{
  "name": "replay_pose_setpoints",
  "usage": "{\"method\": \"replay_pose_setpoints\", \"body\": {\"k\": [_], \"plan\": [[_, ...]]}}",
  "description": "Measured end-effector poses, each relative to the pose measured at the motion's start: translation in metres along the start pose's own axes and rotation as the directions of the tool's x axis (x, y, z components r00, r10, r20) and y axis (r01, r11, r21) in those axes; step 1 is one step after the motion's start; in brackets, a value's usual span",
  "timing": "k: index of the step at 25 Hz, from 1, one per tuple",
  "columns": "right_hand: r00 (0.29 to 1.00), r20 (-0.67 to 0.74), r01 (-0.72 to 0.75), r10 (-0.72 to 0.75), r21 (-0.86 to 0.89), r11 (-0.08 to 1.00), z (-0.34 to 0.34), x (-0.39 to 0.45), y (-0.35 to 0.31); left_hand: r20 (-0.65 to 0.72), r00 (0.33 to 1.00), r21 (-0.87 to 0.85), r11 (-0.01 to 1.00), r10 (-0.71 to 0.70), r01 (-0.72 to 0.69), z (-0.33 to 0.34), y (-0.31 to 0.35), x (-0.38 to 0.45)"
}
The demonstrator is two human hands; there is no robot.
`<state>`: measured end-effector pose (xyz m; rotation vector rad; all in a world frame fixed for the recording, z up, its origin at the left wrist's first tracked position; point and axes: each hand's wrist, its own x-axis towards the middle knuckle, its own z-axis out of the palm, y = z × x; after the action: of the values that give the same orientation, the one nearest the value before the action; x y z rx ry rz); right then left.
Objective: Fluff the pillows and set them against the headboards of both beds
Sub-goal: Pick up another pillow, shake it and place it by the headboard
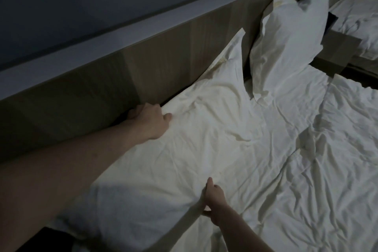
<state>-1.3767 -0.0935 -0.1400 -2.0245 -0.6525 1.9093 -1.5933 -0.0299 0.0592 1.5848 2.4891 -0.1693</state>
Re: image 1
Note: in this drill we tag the person's right hand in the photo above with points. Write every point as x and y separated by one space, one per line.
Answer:
215 201

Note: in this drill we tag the person's left hand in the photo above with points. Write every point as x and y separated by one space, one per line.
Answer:
152 120

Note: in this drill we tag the white pillow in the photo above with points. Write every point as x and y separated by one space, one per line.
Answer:
177 157
286 42

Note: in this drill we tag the person's right forearm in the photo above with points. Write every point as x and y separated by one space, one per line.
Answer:
239 234

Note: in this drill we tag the person's left forearm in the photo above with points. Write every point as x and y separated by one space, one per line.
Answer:
59 178

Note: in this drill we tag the white neighbouring bed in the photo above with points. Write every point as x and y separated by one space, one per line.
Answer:
357 21

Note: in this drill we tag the wooden headboard with ledge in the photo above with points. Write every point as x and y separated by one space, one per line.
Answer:
118 83

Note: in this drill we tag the white wrinkled duvet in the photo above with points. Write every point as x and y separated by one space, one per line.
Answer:
339 157

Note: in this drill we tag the wooden nightstand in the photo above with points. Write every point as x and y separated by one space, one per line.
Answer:
339 51

